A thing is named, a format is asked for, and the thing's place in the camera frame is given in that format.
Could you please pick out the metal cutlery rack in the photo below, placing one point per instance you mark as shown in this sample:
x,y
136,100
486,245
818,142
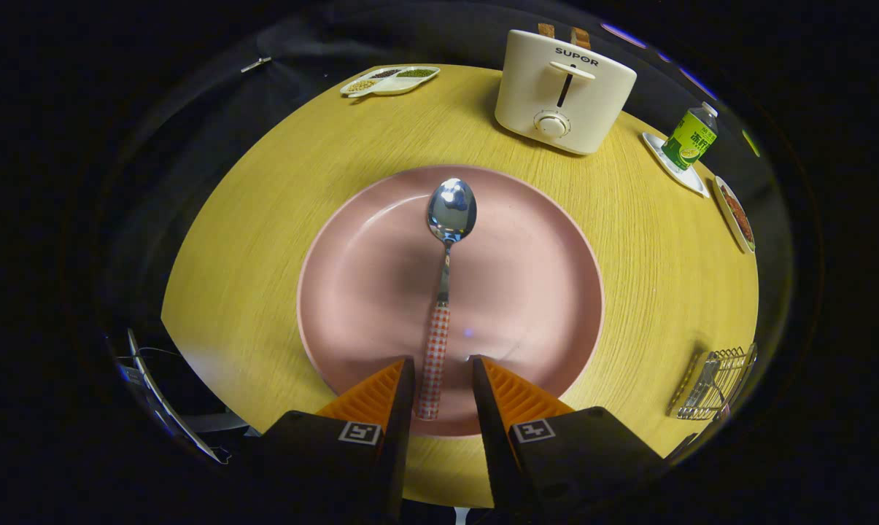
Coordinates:
x,y
713,386

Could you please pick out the metal cloth clip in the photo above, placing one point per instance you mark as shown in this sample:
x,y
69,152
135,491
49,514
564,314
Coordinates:
x,y
255,65

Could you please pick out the pink round plate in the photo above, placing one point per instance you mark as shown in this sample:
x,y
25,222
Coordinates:
x,y
527,292

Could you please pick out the brown fried meat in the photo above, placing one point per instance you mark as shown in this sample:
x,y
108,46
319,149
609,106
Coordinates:
x,y
738,215

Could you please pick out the green label drink bottle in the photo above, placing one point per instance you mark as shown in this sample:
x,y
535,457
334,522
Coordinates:
x,y
688,138

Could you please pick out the white toaster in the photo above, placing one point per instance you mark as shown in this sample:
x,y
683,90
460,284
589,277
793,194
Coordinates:
x,y
534,80

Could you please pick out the white divided condiment dish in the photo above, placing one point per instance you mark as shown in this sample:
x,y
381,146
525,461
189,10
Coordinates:
x,y
392,84

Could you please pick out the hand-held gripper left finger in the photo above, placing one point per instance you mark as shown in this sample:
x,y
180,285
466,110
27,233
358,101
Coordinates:
x,y
399,437

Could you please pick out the bread slice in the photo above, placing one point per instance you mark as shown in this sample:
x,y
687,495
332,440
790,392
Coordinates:
x,y
581,38
546,30

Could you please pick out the white food plate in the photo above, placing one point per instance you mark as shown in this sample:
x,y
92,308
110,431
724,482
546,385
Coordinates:
x,y
727,219

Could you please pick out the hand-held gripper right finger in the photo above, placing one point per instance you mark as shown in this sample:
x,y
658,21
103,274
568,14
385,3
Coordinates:
x,y
492,437

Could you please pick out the white square coaster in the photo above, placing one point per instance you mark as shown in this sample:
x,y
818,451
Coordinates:
x,y
694,182

